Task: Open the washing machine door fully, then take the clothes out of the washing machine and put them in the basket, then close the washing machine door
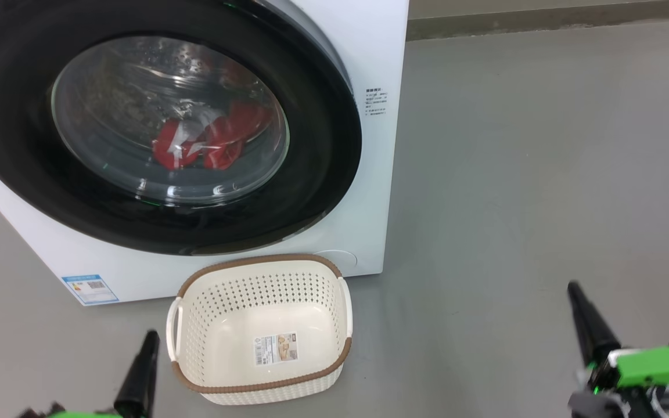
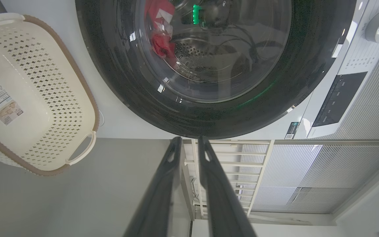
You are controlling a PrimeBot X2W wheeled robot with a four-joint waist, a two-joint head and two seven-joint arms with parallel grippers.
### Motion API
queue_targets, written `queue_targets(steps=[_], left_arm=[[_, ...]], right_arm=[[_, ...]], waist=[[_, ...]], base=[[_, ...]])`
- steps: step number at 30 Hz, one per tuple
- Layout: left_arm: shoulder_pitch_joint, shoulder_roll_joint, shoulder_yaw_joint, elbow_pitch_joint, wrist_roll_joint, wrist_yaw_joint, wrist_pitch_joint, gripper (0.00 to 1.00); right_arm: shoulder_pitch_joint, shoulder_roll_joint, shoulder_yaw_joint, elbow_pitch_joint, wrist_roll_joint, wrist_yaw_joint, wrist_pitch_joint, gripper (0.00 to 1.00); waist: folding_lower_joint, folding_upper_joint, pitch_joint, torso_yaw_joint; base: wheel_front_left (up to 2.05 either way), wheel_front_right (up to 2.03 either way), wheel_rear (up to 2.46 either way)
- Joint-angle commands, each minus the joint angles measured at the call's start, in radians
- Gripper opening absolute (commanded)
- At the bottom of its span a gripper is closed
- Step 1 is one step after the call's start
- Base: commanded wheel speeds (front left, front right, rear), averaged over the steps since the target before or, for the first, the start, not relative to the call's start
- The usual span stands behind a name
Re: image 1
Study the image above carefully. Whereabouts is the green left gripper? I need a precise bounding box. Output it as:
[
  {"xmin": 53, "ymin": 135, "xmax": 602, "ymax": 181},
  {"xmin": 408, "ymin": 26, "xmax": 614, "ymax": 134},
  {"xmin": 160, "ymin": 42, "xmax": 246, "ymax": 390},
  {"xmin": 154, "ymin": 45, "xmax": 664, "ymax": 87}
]
[{"xmin": 18, "ymin": 330, "xmax": 161, "ymax": 418}]

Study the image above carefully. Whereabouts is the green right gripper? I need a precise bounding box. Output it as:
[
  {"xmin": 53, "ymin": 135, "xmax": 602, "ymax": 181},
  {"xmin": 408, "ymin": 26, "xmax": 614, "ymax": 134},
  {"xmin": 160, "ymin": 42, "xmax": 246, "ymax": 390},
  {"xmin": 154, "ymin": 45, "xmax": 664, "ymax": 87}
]
[{"xmin": 567, "ymin": 281, "xmax": 669, "ymax": 418}]

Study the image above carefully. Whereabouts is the red and white garment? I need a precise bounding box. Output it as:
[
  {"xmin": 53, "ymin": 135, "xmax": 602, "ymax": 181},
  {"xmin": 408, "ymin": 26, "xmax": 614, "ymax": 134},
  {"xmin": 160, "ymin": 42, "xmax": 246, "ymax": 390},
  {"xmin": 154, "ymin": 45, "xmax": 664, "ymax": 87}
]
[{"xmin": 152, "ymin": 102, "xmax": 273, "ymax": 171}]

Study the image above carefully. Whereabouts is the black round glass washer door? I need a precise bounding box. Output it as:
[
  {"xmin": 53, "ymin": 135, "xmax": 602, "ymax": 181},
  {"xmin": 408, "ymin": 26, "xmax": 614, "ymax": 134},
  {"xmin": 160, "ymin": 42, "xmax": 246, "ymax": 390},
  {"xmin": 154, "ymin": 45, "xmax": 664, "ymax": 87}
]
[{"xmin": 0, "ymin": 0, "xmax": 363, "ymax": 256}]

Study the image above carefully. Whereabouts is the cream perforated basket brown rim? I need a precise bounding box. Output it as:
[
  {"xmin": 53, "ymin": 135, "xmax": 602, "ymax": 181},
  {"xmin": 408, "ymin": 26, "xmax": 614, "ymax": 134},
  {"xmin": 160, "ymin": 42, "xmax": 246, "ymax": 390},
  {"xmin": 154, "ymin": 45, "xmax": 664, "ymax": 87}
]
[{"xmin": 166, "ymin": 254, "xmax": 354, "ymax": 406}]

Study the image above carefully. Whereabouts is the printed product label sticker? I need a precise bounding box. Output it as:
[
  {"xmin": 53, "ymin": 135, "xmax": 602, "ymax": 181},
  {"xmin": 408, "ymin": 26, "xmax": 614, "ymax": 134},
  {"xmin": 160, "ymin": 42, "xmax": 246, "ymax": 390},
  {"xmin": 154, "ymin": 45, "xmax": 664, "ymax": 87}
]
[{"xmin": 254, "ymin": 331, "xmax": 300, "ymax": 367}]

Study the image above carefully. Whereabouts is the white front-load washing machine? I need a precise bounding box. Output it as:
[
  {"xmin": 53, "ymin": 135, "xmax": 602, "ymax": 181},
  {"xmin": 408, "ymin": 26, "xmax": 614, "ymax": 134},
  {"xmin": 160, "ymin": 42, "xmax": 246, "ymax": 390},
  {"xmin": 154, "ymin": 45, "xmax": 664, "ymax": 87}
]
[{"xmin": 0, "ymin": 0, "xmax": 410, "ymax": 307}]

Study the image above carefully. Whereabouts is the blue energy label sticker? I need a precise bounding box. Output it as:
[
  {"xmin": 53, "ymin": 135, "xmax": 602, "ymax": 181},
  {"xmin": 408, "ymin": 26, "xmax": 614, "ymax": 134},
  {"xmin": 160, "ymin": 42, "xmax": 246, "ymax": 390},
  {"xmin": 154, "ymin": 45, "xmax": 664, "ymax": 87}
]
[{"xmin": 61, "ymin": 274, "xmax": 120, "ymax": 306}]

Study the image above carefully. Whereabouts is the round white filter cover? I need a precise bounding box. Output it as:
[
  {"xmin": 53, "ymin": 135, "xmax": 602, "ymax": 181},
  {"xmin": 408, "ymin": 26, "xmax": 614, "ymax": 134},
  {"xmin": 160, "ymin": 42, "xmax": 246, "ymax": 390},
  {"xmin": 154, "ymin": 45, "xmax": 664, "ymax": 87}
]
[{"xmin": 314, "ymin": 250, "xmax": 358, "ymax": 271}]

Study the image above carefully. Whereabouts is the small printed text sticker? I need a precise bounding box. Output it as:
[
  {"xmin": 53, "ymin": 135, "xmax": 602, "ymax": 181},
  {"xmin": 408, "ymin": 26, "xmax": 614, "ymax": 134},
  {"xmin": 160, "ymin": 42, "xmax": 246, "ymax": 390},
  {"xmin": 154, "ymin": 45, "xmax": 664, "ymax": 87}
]
[{"xmin": 365, "ymin": 87, "xmax": 390, "ymax": 117}]

